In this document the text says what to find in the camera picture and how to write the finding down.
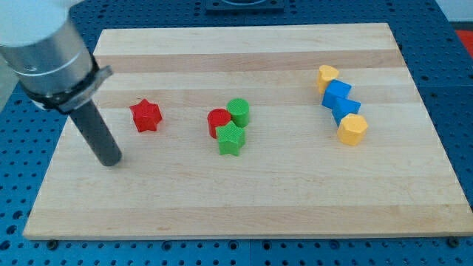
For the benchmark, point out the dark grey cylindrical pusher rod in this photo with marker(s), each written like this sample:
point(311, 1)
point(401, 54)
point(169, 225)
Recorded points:
point(94, 130)

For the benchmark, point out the red star block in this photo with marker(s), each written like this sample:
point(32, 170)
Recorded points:
point(146, 116)

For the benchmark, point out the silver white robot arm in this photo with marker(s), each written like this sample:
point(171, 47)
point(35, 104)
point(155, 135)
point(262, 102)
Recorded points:
point(41, 44)

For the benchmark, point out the green star block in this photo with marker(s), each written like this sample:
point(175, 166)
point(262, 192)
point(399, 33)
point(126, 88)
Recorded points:
point(230, 138)

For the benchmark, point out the red cylinder block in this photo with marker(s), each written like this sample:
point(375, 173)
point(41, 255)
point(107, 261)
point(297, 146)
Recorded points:
point(217, 118)

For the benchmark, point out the green cylinder block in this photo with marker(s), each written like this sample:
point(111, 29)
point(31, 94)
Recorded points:
point(239, 110)

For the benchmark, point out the light wooden board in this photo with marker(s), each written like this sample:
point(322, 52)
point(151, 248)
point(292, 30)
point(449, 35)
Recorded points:
point(293, 178)

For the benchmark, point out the yellow heart block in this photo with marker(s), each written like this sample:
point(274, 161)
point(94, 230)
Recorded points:
point(325, 75)

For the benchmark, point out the blue cube block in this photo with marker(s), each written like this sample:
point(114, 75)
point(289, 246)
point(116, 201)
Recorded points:
point(336, 89)

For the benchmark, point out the blue triangular block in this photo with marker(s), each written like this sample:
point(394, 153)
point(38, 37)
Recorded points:
point(342, 107)

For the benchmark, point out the yellow hexagon block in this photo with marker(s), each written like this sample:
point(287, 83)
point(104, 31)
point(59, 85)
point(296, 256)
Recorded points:
point(352, 129)

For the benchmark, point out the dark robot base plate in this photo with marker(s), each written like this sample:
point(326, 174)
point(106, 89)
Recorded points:
point(213, 6)

